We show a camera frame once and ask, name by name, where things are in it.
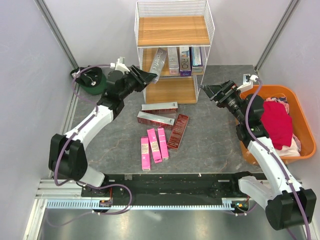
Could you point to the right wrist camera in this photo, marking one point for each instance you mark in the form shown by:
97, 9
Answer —
247, 83

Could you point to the right aluminium frame post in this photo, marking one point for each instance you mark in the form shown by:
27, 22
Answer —
290, 9

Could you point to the pink box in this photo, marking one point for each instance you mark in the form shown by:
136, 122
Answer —
163, 143
156, 153
145, 154

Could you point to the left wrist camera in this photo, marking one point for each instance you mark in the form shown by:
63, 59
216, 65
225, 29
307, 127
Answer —
120, 65

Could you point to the white wire wooden shelf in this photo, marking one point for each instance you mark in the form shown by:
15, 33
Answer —
173, 23

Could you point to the orange plastic basin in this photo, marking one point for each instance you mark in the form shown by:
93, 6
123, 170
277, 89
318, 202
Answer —
300, 125

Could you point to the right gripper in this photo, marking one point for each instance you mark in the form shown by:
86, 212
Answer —
220, 93

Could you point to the black green cap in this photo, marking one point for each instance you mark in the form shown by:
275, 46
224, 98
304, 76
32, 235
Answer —
92, 81

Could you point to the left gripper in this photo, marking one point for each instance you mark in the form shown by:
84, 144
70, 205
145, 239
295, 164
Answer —
142, 83

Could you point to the slim silver toothpaste box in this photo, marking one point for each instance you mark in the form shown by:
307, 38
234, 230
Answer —
173, 60

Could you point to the left aluminium frame post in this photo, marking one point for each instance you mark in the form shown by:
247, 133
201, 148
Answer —
46, 13

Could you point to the silver Protefix toothpaste box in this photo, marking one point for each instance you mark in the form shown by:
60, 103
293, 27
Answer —
158, 63

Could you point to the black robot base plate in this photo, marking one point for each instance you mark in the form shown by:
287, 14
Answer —
216, 185

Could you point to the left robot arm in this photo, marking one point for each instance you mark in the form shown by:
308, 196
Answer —
67, 153

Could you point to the silver red box front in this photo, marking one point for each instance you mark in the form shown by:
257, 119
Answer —
155, 120

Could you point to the slotted cable duct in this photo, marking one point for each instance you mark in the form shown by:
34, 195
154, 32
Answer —
91, 204

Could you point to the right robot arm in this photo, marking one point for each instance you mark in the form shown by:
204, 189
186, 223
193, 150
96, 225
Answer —
285, 202

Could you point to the red cloth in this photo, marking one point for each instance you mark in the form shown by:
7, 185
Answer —
278, 124

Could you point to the silver red box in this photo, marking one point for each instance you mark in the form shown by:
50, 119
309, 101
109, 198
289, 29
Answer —
160, 108
155, 120

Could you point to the dark red toothpaste box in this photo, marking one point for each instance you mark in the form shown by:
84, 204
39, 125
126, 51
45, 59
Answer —
177, 131

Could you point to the purple RiO toothpaste box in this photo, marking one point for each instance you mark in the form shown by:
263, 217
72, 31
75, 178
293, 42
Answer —
185, 67

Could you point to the pink box right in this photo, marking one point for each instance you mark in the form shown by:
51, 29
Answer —
163, 143

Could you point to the pink box left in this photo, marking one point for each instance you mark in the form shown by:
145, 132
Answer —
145, 154

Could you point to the aluminium floor rail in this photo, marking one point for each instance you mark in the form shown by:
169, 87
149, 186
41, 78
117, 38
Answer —
70, 110

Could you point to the pink box middle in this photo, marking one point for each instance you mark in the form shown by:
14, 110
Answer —
156, 153

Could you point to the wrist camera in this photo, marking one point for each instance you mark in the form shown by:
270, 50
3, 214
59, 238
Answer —
247, 83
120, 65

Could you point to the white pink clothes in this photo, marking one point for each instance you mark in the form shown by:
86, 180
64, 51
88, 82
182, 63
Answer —
295, 148

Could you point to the aluminium frame post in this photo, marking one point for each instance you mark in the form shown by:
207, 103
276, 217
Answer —
46, 13
290, 9

